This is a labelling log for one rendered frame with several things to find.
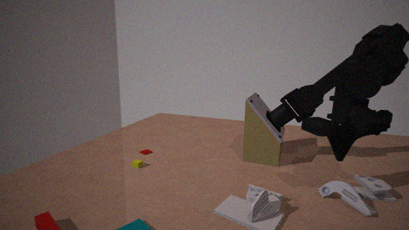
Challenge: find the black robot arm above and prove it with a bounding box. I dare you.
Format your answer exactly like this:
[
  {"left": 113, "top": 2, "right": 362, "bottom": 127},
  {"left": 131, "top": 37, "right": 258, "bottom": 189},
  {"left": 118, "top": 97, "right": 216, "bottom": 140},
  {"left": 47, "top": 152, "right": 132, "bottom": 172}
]
[{"left": 266, "top": 23, "right": 409, "bottom": 135}]

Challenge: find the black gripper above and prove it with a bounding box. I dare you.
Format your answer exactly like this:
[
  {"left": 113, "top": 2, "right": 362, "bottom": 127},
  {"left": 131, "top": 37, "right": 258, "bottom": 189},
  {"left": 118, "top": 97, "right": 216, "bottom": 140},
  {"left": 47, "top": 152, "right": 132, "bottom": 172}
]
[{"left": 301, "top": 92, "right": 369, "bottom": 162}]

